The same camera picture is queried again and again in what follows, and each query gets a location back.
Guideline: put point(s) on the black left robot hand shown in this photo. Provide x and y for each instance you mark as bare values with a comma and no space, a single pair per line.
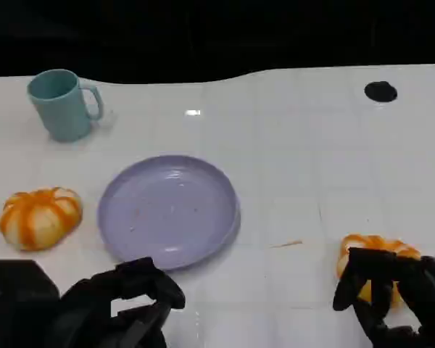
94,304

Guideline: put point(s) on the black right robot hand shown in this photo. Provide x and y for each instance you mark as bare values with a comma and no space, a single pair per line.
417,286

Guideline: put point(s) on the orange white toy bread roll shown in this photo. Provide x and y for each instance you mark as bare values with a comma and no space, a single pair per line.
378,242
40,219

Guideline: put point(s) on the lilac plate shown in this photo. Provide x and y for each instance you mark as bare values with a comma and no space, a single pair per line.
168,214

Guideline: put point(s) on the pale green mug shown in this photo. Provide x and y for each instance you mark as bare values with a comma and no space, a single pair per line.
59,108

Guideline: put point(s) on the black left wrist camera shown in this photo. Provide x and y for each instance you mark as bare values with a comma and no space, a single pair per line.
18,301

